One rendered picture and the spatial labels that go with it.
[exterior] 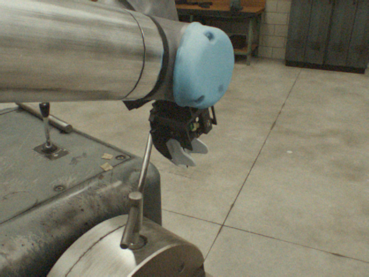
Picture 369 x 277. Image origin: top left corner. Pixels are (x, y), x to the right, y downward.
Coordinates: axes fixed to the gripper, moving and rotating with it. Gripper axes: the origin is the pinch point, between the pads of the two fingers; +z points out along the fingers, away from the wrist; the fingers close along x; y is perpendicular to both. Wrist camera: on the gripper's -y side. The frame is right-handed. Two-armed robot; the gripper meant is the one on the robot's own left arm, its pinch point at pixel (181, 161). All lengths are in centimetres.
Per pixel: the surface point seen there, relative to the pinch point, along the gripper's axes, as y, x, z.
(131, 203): 3.6, -14.8, -6.1
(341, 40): -147, 504, 260
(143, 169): -2.3, -6.9, -3.1
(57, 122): -39.9, -1.6, 2.5
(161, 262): 7.9, -16.8, 4.0
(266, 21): -286, 520, 250
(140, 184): 0.0, -10.0, -3.5
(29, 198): -17.7, -22.0, -2.5
